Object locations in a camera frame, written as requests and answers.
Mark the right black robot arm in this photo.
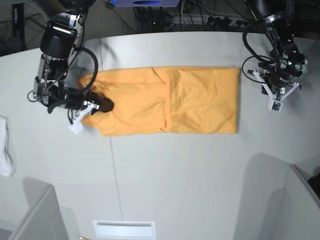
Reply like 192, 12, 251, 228
32, 0, 114, 115

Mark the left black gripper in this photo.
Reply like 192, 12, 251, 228
260, 68, 293, 94

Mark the grey bin wall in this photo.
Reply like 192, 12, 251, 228
285, 165, 320, 240
9, 185, 69, 240

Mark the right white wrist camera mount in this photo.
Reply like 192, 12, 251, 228
68, 101, 100, 135

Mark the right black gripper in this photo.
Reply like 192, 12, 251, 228
47, 87, 115, 113

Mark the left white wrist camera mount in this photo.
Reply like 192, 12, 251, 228
247, 70, 302, 113

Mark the yellow T-shirt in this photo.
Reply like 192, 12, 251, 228
82, 66, 240, 137

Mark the blue device box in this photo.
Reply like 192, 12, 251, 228
110, 0, 180, 8

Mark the left grey bin wall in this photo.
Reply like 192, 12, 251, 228
9, 185, 69, 240

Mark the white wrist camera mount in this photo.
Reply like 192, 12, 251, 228
68, 101, 100, 135
247, 70, 302, 113

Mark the white slotted table plate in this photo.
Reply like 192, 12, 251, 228
93, 220, 156, 240

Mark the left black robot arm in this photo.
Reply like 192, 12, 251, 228
242, 0, 308, 94

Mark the white cloth at edge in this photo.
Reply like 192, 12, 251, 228
0, 116, 16, 178

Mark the right grey bin wall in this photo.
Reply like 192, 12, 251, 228
285, 165, 320, 240

